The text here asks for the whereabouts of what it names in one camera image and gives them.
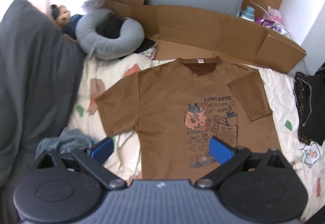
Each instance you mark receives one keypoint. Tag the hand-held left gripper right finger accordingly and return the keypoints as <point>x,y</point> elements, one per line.
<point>221,149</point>

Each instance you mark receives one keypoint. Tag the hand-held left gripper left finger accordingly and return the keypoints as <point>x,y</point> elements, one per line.
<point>101,149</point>

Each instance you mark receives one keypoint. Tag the brown printed t-shirt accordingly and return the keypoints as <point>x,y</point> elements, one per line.
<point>162,92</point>

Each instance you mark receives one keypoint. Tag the blue-grey garment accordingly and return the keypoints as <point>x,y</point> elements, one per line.
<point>68,140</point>

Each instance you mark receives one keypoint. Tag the cream printed bed sheet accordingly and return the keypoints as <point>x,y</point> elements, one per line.
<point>279,92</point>

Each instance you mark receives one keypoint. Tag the dark leopard-print cloth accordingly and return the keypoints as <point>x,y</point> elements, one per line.
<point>309,112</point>

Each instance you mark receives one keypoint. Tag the dark grey duvet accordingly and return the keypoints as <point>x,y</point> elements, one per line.
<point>33,74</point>

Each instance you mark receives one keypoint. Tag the grey neck pillow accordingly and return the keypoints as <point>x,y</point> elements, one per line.
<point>109,45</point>

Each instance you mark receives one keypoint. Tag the small floral cloth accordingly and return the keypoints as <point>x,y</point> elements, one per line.
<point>148,52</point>

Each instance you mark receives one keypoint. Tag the folded brown cardboard sheet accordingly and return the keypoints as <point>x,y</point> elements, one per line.
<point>190,26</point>

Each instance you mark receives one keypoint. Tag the brown plush toy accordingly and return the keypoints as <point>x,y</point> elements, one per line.
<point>62,17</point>

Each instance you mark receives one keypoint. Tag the light blue detergent bottle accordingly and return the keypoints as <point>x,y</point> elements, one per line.
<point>247,13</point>

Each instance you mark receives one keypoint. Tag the purple white packet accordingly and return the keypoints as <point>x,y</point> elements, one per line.
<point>273,19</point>

